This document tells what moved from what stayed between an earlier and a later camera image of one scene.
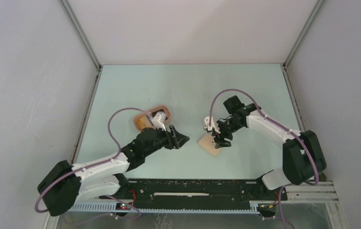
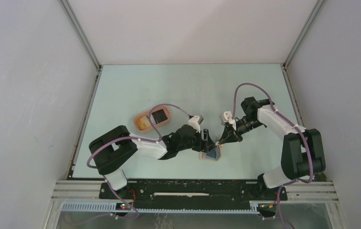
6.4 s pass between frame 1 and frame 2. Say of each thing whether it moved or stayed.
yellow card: stayed
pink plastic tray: stayed
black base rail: stayed
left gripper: moved
